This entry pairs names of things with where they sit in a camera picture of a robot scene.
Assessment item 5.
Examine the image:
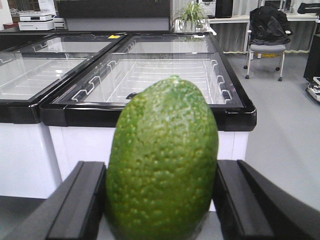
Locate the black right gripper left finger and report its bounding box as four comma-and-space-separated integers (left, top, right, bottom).
4, 161, 106, 240

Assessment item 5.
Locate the potted green plant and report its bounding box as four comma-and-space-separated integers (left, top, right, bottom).
171, 0, 208, 33

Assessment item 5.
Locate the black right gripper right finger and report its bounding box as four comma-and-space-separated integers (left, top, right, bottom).
212, 160, 320, 240

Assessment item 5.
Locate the chair with draped clothes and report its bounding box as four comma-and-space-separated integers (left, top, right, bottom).
243, 5, 293, 82

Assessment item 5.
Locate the green lime fruit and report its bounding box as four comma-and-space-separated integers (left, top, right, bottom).
105, 75, 219, 240

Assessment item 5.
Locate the white chest freezer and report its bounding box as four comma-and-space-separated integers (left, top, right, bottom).
40, 33, 257, 179
0, 32, 125, 199

